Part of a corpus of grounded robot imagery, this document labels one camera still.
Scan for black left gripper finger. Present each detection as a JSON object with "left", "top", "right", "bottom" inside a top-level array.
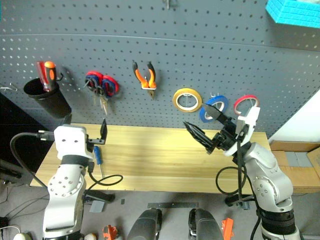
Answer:
[{"left": 99, "top": 118, "right": 109, "bottom": 145}]

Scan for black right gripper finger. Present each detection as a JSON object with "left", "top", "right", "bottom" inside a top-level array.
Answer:
[
  {"left": 201, "top": 103, "right": 230, "bottom": 124},
  {"left": 183, "top": 121, "right": 215, "bottom": 151}
]

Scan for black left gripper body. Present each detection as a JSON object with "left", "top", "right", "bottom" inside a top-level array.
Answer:
[{"left": 86, "top": 133, "right": 101, "bottom": 153}]

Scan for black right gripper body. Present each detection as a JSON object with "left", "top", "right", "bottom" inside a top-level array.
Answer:
[{"left": 205, "top": 117, "right": 241, "bottom": 154}]

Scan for grey pegboard panel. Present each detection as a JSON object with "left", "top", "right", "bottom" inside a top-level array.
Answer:
[{"left": 0, "top": 0, "right": 320, "bottom": 138}]

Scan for blue tape roll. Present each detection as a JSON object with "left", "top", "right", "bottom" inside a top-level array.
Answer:
[{"left": 198, "top": 94, "right": 230, "bottom": 123}]

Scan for yellow tape roll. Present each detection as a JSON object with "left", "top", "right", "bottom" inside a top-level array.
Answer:
[{"left": 172, "top": 87, "right": 203, "bottom": 113}]

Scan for red tape roll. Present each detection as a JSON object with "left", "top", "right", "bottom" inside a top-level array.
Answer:
[{"left": 233, "top": 94, "right": 260, "bottom": 116}]

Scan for large red blue scissors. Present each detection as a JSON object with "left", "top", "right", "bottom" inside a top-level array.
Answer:
[{"left": 99, "top": 75, "right": 120, "bottom": 116}]

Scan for black plastic cup holder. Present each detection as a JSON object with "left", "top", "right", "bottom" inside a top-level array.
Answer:
[{"left": 23, "top": 77, "right": 73, "bottom": 120}]

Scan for black table foot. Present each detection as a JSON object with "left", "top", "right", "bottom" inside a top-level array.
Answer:
[
  {"left": 83, "top": 190, "right": 116, "bottom": 204},
  {"left": 224, "top": 194, "right": 255, "bottom": 207}
]

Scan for small red blue scissors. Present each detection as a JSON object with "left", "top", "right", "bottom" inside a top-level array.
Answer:
[{"left": 83, "top": 71, "right": 105, "bottom": 106}]

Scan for grey square pad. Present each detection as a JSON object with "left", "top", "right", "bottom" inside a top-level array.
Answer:
[{"left": 89, "top": 201, "right": 106, "bottom": 213}]

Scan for orange black pliers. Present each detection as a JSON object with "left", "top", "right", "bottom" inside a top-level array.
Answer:
[{"left": 131, "top": 59, "right": 158, "bottom": 101}]

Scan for grey foam pads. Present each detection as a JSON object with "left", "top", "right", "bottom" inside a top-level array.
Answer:
[{"left": 284, "top": 151, "right": 313, "bottom": 168}]

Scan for brown cardboard box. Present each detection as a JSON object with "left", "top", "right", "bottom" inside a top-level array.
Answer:
[{"left": 268, "top": 140, "right": 320, "bottom": 196}]

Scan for dark rounded shape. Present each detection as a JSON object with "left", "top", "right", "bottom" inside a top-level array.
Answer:
[
  {"left": 127, "top": 208, "right": 163, "bottom": 240},
  {"left": 187, "top": 208, "right": 224, "bottom": 240}
]

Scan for orange plastic part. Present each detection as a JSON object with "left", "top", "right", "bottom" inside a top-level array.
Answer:
[
  {"left": 101, "top": 224, "right": 120, "bottom": 240},
  {"left": 221, "top": 217, "right": 235, "bottom": 240}
]

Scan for white round object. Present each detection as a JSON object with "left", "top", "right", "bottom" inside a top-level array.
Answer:
[{"left": 12, "top": 231, "right": 33, "bottom": 240}]

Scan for blue handled screwdriver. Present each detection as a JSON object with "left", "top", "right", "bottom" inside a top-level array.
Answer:
[{"left": 92, "top": 145, "right": 105, "bottom": 179}]

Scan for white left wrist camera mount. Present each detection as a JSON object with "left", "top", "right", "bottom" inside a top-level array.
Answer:
[{"left": 53, "top": 124, "right": 94, "bottom": 161}]

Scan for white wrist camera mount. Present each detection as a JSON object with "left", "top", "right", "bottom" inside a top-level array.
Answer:
[
  {"left": 53, "top": 124, "right": 94, "bottom": 161},
  {"left": 223, "top": 106, "right": 261, "bottom": 158}
]

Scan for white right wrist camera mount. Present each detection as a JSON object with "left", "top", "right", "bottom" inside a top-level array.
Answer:
[{"left": 223, "top": 106, "right": 261, "bottom": 158}]

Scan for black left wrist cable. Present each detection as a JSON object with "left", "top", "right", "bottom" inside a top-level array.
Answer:
[
  {"left": 9, "top": 130, "right": 55, "bottom": 188},
  {"left": 82, "top": 161, "right": 124, "bottom": 198}
]

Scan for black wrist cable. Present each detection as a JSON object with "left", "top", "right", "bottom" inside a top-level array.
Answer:
[
  {"left": 82, "top": 161, "right": 124, "bottom": 198},
  {"left": 215, "top": 124, "right": 253, "bottom": 203},
  {"left": 9, "top": 130, "right": 55, "bottom": 188}
]

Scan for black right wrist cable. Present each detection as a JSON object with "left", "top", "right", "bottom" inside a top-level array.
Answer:
[{"left": 215, "top": 124, "right": 253, "bottom": 203}]

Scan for orange black handled screwdriver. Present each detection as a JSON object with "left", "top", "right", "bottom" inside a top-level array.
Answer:
[{"left": 44, "top": 60, "right": 57, "bottom": 91}]

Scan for clear red handled screwdriver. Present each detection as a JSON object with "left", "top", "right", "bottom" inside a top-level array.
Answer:
[{"left": 36, "top": 61, "right": 51, "bottom": 92}]

